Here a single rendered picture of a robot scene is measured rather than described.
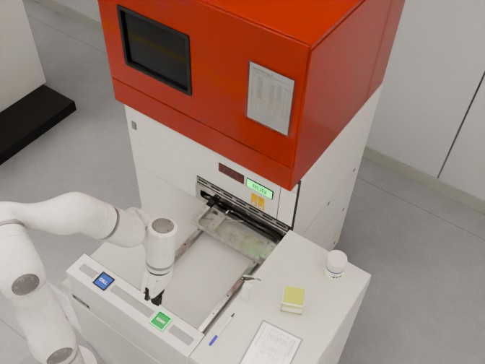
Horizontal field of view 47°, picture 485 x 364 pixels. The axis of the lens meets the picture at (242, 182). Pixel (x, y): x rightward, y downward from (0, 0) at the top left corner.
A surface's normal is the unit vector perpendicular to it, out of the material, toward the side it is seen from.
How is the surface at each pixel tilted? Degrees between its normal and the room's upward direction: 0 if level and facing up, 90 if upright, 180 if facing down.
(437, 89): 90
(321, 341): 0
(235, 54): 90
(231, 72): 90
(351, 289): 0
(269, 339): 0
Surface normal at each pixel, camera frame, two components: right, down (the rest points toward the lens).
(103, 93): 0.04, -0.66
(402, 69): -0.57, 0.61
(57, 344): 0.54, 0.31
